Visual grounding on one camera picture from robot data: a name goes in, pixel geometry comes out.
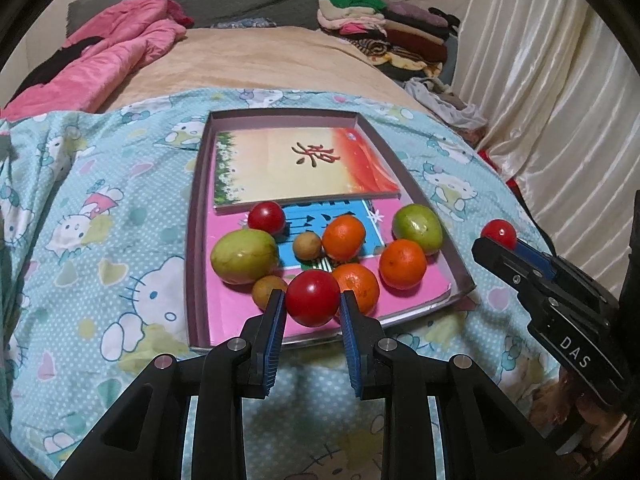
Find dark floral pillow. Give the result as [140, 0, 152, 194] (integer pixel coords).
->
[210, 16, 278, 29]

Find pink quilt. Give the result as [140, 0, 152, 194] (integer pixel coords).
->
[0, 0, 188, 121]

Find red object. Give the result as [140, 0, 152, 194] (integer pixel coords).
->
[477, 147, 531, 196]

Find purple folded garment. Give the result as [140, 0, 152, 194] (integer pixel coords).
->
[385, 1, 448, 26]

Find small yellow-green fruit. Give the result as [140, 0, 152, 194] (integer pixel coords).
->
[292, 231, 322, 261]
[251, 275, 288, 311]

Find person's right hand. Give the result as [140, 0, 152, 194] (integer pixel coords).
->
[530, 367, 633, 456]

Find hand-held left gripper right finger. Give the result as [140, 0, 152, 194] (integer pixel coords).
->
[339, 292, 556, 480]

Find white crumpled garment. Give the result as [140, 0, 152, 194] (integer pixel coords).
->
[404, 77, 488, 131]

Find cream and orange book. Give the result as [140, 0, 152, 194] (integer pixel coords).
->
[212, 127, 401, 209]

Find yellow printed folded blanket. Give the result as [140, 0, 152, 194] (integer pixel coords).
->
[375, 52, 443, 81]

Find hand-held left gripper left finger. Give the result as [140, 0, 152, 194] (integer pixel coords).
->
[52, 287, 287, 480]

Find orange tangerine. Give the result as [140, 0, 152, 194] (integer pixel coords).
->
[321, 215, 367, 262]
[378, 239, 428, 291]
[332, 263, 381, 313]

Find striped folded garment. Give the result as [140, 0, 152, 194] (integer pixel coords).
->
[352, 36, 396, 58]

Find small green fruit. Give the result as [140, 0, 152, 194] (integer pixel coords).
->
[391, 203, 443, 255]

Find light blue cartoon cat blanket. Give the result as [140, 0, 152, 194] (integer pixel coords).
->
[0, 87, 601, 480]

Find large green jujube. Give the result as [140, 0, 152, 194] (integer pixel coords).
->
[210, 229, 281, 286]

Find dark red folded garment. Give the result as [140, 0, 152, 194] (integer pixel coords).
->
[382, 21, 448, 63]

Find cream satin curtain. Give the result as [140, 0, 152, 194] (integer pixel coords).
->
[452, 0, 640, 301]

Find pink and blue book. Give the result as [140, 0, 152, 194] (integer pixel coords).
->
[200, 199, 453, 346]

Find shallow cardboard box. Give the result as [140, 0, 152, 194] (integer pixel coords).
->
[184, 110, 476, 352]

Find red cherry tomato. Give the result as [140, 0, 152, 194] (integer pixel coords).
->
[247, 201, 287, 235]
[285, 270, 342, 327]
[481, 219, 518, 250]

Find cream folded garment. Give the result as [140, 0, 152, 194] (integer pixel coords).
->
[318, 2, 386, 28]

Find pink folded garment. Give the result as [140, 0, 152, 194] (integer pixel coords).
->
[340, 19, 388, 36]

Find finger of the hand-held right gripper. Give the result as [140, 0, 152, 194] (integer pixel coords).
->
[515, 240, 572, 281]
[472, 236, 551, 306]

